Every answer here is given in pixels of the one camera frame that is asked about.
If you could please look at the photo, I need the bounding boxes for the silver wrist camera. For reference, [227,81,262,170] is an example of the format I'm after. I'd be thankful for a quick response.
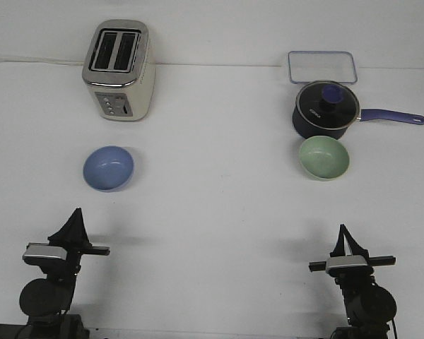
[22,243,67,266]
[325,255,368,275]

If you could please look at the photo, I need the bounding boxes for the white toaster power cord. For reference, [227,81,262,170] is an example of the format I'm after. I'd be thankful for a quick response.
[0,57,86,68]

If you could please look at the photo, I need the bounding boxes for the blue bowl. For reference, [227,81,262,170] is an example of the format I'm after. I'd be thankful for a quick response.
[83,145,134,191]

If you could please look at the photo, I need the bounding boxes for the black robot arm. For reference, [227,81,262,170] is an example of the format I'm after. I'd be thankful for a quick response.
[308,224,397,338]
[0,208,110,339]

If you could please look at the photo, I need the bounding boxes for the green bowl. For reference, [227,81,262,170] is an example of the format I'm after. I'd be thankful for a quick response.
[298,136,351,181]

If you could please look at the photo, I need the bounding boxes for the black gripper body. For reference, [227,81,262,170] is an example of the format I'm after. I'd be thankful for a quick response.
[39,245,110,281]
[308,256,396,279]

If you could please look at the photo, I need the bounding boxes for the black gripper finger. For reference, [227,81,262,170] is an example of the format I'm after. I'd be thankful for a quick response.
[47,208,91,247]
[330,224,346,258]
[342,225,370,257]

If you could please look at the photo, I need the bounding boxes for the clear blue-rimmed container lid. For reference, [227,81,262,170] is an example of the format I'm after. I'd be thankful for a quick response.
[287,51,358,84]

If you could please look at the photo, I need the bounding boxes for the cream and steel toaster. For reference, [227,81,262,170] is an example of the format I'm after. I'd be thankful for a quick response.
[82,19,155,121]

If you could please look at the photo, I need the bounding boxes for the glass pot lid blue knob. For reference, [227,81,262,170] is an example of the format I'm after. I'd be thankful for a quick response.
[296,81,360,127]

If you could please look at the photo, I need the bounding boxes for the dark blue saucepan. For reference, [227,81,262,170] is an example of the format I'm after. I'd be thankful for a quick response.
[293,109,424,139]

